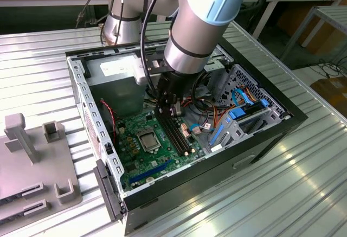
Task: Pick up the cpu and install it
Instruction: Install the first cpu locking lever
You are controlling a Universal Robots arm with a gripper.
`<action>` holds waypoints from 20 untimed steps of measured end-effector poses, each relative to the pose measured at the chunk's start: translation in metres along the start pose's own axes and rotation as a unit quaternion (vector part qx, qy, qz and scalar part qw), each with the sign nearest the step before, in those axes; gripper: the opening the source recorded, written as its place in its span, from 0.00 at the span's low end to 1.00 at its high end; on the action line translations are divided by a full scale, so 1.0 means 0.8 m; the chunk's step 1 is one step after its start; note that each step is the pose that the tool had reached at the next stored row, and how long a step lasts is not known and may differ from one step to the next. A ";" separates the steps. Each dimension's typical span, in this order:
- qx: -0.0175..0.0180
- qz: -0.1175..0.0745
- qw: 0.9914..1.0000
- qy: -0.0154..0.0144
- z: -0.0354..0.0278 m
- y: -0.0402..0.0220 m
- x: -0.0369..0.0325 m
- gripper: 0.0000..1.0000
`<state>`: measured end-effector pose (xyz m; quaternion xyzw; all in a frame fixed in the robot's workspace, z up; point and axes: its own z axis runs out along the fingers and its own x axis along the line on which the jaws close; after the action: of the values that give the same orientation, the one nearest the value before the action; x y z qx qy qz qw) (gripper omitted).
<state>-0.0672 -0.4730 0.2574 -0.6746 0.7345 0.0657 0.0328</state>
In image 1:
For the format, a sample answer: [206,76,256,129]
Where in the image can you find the thin wire locking lever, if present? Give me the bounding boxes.
[155,128,163,151]

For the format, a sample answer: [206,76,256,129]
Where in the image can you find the silver CPU with green edge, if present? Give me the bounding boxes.
[140,134,158,149]

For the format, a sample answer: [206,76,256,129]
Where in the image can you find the metal socket cover frame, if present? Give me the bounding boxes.
[136,129,162,153]

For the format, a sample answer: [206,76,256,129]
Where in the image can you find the CPU socket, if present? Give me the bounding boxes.
[136,129,162,154]

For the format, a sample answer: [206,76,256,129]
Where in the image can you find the black RAM slot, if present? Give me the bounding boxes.
[157,113,190,156]
[166,114,198,153]

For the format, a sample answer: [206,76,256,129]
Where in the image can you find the grey metal optical bay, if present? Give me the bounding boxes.
[203,44,235,86]

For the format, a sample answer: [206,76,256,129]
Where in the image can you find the grey power supply unit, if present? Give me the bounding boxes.
[85,54,149,118]

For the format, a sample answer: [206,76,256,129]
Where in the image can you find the hard disk in blue carrier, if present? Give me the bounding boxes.
[228,99,269,120]

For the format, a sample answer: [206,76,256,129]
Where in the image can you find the green motherboard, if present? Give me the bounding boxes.
[115,109,210,191]

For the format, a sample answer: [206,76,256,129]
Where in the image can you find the perforated grey disk bay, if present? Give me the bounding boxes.
[208,63,293,153]

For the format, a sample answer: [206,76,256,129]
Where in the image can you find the blue expansion slot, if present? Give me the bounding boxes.
[128,158,174,184]

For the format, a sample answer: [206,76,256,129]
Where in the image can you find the black PC case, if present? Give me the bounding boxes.
[65,31,309,235]

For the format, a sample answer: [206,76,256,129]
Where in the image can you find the black tripod stand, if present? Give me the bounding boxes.
[241,0,281,36]

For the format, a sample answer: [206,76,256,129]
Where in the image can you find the black plastic case latch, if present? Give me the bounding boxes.
[92,158,127,223]

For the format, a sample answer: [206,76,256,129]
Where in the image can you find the large brown cardboard box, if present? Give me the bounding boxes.
[276,3,339,56]

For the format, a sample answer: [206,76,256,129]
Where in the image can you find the grey parts rack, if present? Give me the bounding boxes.
[0,113,83,223]

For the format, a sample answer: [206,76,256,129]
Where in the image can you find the cardboard box with label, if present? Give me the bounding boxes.
[310,76,347,118]

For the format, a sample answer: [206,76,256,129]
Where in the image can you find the small silver wrist camera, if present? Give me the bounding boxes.
[173,101,185,117]

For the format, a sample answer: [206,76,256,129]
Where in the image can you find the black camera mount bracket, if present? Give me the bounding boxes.
[145,55,175,74]

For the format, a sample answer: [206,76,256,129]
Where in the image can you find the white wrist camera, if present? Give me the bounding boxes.
[134,63,161,86]

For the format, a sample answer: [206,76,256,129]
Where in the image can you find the thin blue wire white plug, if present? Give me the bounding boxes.
[188,123,215,135]

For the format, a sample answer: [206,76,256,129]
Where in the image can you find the orange and black wire bundle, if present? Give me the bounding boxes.
[183,95,234,133]

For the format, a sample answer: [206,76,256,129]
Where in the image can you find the blue plastic bay rail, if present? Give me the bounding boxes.
[209,117,234,148]

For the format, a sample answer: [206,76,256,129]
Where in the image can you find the thick black cable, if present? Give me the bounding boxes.
[140,0,166,98]

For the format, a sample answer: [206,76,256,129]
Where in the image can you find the flat blue data wire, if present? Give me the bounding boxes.
[232,87,256,108]

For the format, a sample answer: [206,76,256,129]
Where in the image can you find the black case fan red wire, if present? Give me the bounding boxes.
[99,98,120,144]

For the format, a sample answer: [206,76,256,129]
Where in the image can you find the thin black cable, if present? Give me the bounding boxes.
[99,0,126,45]

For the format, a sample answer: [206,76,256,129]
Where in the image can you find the thin grey dangling cable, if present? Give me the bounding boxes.
[86,11,108,28]
[75,0,100,29]

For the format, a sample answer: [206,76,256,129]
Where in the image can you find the black floor cables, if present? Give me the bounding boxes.
[309,59,342,79]

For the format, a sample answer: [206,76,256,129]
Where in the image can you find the grey metal shelf frame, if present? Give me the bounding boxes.
[280,5,347,63]

